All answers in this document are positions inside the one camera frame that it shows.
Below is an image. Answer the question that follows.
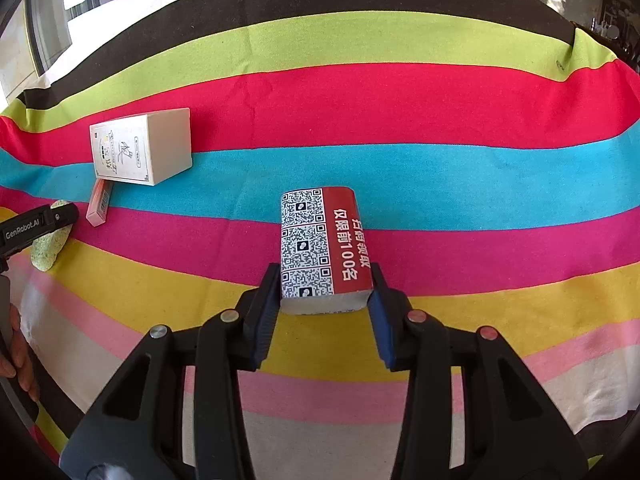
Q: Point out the beige herbal cream box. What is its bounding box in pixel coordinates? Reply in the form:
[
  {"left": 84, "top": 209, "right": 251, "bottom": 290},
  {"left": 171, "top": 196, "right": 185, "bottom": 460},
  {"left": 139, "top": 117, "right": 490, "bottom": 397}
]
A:
[{"left": 89, "top": 108, "right": 192, "bottom": 186}]

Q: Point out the red tissue pack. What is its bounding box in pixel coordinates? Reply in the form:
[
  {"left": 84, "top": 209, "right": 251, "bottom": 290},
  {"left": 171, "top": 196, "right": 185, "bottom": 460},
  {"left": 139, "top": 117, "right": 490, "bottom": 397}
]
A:
[{"left": 280, "top": 186, "right": 373, "bottom": 315}]

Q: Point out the person's left hand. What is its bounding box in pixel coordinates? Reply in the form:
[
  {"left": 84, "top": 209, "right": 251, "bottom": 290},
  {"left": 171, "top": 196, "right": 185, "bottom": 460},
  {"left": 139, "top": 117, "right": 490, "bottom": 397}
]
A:
[{"left": 1, "top": 304, "right": 40, "bottom": 402}]

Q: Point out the green round sponge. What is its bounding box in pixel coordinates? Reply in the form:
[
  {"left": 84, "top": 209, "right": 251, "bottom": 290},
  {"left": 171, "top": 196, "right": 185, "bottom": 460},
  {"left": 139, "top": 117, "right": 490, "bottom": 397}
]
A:
[{"left": 30, "top": 221, "right": 75, "bottom": 272}]

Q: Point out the small pink box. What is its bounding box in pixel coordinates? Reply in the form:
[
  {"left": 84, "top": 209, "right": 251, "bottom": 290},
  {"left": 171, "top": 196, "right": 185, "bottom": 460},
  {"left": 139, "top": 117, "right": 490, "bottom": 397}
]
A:
[{"left": 86, "top": 179, "right": 113, "bottom": 226}]

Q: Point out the striped colourful tablecloth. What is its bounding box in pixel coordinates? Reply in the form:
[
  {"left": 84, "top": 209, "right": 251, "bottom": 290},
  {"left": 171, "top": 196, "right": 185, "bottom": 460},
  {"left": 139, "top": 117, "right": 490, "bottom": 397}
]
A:
[{"left": 1, "top": 0, "right": 639, "bottom": 478}]

